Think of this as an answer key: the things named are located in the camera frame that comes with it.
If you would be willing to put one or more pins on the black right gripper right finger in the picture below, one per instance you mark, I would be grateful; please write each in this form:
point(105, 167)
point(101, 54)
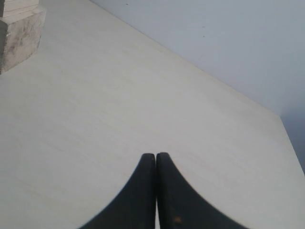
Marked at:
point(180, 206)

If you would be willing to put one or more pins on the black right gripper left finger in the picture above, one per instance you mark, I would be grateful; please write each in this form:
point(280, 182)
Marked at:
point(135, 205)

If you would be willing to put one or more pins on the medium brown wooden cube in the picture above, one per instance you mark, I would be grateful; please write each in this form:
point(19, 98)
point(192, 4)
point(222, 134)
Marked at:
point(15, 10)

